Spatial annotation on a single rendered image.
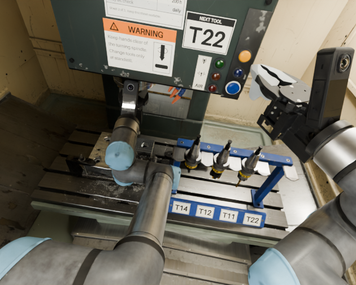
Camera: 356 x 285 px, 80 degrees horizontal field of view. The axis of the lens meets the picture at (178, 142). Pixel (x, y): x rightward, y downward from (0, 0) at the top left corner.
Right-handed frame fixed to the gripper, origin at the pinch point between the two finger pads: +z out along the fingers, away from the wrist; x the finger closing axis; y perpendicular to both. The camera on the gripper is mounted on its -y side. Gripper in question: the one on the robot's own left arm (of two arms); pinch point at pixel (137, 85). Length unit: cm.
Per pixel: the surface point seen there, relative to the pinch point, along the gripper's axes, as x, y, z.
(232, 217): 47, 45, -29
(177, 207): 21, 45, -26
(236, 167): 40.5, 16.3, -21.8
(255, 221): 58, 45, -30
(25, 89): -94, 58, 67
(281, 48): 85, 6, 73
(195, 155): 24.2, 13.7, -20.3
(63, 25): -12.5, -26.2, -20.6
